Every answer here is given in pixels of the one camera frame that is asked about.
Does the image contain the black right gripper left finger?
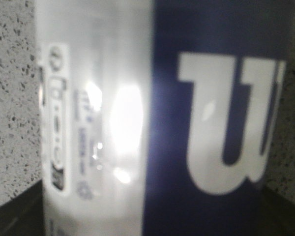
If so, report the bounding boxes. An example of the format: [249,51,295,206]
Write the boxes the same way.
[0,181,45,236]

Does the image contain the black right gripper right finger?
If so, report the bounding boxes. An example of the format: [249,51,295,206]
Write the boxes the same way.
[257,187,295,236]

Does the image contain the white blue tennis ball can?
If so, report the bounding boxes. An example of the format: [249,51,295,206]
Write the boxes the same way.
[35,0,295,236]

